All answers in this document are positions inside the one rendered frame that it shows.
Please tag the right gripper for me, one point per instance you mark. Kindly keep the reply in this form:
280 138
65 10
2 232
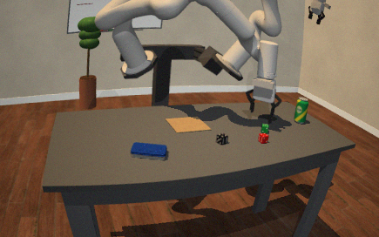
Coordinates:
264 95

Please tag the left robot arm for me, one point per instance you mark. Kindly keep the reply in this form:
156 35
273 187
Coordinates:
268 21

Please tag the red die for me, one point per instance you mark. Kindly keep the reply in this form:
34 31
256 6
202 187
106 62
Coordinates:
263 138

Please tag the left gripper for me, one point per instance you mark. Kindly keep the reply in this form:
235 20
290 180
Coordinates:
316 7

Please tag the green die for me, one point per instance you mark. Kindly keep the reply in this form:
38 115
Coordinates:
264 128

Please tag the tan flat mat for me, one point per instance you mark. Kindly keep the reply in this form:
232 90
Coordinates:
190 124

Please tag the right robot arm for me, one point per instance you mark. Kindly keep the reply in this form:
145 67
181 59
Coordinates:
117 13

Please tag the black die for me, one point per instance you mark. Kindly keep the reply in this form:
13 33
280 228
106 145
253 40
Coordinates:
222 139

